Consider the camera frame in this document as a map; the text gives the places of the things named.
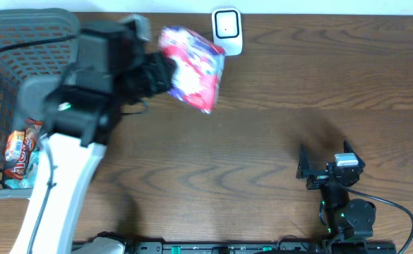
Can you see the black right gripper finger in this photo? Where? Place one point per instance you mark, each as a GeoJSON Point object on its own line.
{"type": "Point", "coordinates": [348, 149]}
{"type": "Point", "coordinates": [304, 164]}

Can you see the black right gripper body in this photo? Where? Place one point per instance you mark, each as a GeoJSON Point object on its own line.
{"type": "Point", "coordinates": [318, 178]}

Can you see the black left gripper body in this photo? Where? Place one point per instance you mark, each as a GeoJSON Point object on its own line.
{"type": "Point", "coordinates": [157, 75]}

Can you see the red purple snack bag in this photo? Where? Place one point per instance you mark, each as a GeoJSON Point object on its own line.
{"type": "Point", "coordinates": [199, 66]}

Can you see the orange brown chocolate bar wrapper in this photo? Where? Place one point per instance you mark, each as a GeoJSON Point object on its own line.
{"type": "Point", "coordinates": [16, 170]}

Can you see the small orange snack pack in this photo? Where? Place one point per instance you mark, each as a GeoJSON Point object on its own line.
{"type": "Point", "coordinates": [14, 146]}

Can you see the teal snack packet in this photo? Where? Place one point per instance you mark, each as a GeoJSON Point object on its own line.
{"type": "Point", "coordinates": [30, 176]}

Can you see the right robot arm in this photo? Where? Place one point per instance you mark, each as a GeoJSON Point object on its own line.
{"type": "Point", "coordinates": [349, 222]}

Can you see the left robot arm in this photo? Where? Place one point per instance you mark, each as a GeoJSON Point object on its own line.
{"type": "Point", "coordinates": [79, 114]}

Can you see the grey plastic mesh basket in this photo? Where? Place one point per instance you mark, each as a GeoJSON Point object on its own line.
{"type": "Point", "coordinates": [28, 49]}

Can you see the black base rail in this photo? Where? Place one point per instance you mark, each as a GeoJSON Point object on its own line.
{"type": "Point", "coordinates": [110, 246]}

